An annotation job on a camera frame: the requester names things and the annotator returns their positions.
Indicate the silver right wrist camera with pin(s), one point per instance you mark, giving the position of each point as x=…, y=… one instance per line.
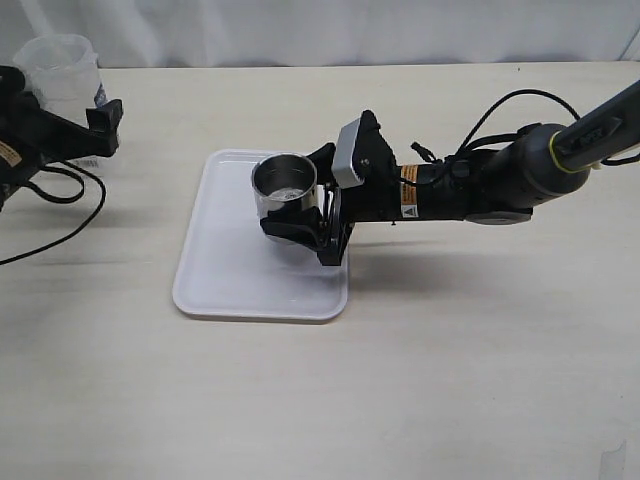
x=344, y=166

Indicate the clear plastic cup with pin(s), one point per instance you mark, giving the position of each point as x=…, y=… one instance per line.
x=62, y=71

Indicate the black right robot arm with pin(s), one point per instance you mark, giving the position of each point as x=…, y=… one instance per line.
x=500, y=179

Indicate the white backdrop curtain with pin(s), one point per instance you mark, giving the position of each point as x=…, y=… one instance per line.
x=160, y=34

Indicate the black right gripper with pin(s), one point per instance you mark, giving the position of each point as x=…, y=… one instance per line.
x=376, y=200

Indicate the stainless steel cup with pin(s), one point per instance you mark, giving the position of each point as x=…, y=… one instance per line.
x=284, y=180

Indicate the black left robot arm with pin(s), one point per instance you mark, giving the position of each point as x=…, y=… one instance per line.
x=6, y=193

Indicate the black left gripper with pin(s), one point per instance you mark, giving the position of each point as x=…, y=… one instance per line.
x=32, y=137

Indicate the white plastic tray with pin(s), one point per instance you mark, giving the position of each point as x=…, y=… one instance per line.
x=228, y=269

